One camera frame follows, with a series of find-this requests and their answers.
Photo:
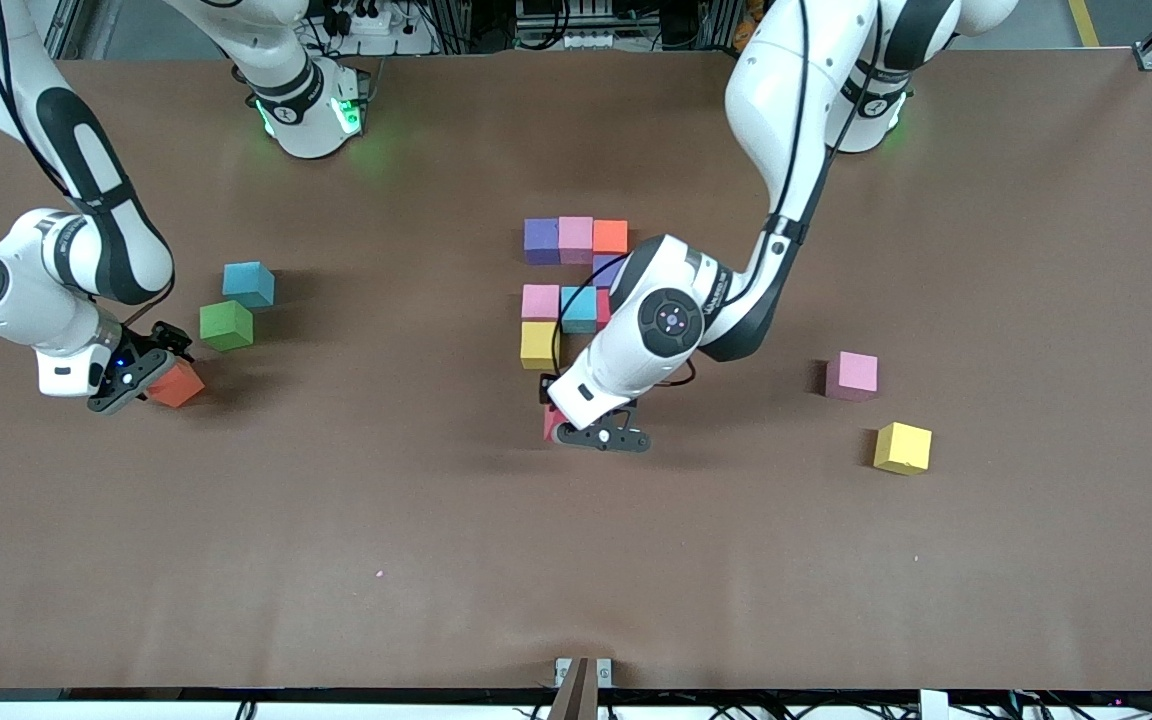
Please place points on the green foam cube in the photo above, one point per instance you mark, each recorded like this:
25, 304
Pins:
226, 325

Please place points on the purple foam cube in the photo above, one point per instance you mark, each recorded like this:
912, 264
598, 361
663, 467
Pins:
541, 240
604, 270

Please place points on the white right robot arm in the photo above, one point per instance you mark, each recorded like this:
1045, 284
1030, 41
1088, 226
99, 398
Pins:
46, 300

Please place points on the pink foam cube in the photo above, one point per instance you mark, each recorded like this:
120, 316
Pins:
540, 301
576, 238
853, 375

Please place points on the red foam cube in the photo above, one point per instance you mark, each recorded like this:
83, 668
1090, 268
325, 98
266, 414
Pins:
550, 425
603, 308

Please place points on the small metal edge bracket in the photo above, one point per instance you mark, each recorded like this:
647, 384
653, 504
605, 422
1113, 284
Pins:
563, 668

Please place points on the table cover sheet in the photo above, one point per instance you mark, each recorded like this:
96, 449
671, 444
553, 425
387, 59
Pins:
576, 550

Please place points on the white power strip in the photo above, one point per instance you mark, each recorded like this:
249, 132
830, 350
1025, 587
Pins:
586, 40
406, 45

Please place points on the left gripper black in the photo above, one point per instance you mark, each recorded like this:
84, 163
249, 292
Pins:
543, 395

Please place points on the orange foam cube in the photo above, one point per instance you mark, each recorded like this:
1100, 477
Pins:
181, 387
610, 236

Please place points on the light blue foam cube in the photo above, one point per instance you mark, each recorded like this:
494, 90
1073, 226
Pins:
246, 280
578, 305

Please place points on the yellow foam cube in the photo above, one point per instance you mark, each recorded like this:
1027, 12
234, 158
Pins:
538, 343
903, 448

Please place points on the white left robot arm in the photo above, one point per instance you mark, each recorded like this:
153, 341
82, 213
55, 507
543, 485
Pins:
786, 100

